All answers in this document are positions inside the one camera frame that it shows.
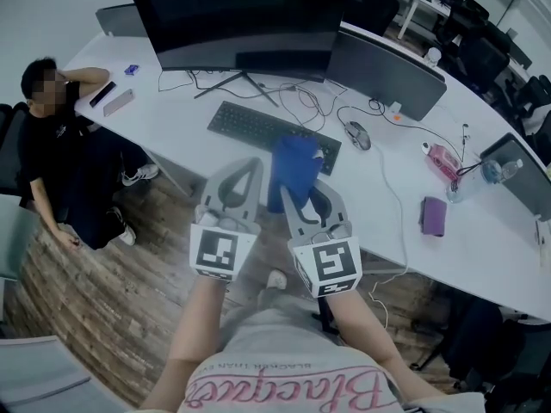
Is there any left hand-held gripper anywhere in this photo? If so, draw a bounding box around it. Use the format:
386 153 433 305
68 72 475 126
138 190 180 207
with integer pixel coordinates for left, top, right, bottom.
189 157 264 281

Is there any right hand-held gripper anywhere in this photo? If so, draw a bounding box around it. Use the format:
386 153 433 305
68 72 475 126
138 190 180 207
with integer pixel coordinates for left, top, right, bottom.
280 179 362 299

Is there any blue cloth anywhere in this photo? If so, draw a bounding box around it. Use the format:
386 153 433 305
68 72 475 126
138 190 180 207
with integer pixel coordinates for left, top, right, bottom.
266 134 324 214

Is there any black keyboard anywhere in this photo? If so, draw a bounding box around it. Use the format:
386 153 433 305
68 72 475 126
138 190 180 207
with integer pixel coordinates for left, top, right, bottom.
207 100 343 176

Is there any person's right forearm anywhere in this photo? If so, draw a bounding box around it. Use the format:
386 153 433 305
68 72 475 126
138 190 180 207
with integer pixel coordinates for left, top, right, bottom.
322 290 399 365

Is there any person's left forearm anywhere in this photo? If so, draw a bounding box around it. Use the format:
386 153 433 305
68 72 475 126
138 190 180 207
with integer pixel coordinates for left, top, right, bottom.
163 275 232 363

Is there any person's white shoe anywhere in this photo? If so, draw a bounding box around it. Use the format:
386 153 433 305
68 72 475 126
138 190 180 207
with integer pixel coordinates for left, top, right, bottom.
267 269 288 291

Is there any grey computer mouse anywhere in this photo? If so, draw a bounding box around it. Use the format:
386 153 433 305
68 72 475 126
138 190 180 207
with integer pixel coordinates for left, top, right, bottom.
344 120 372 151

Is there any pink box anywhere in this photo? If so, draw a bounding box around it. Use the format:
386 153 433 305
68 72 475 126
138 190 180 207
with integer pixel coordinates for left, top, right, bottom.
425 143 462 184

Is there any pink phone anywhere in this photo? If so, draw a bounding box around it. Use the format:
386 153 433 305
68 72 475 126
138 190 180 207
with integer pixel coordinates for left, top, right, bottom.
102 88 135 117

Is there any person's grey pink-print shirt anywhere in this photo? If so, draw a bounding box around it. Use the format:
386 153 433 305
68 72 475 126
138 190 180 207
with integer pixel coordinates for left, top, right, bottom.
176 293 487 413

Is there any clear bottle with blue lid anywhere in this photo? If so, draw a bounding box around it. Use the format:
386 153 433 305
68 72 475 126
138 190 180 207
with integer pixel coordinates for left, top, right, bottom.
445 159 503 204

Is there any black phone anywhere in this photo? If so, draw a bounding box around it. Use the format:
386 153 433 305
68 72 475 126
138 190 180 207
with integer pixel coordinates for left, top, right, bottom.
89 81 118 108

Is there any curved black monitor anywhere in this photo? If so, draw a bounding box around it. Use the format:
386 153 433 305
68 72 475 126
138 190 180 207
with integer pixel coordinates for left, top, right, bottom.
121 0 350 108

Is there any small clear water bottle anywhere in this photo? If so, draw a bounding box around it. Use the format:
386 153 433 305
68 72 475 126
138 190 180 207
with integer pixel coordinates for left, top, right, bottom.
501 158 524 182

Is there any grey desk divider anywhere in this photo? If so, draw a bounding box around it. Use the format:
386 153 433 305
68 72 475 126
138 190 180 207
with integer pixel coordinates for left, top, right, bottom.
480 133 551 223
95 3 150 38

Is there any row of black chairs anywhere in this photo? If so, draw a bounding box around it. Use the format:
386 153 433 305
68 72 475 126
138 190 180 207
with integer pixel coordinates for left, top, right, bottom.
434 0 551 145

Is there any white cable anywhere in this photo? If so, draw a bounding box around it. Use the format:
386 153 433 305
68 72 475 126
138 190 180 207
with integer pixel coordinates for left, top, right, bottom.
369 144 410 330

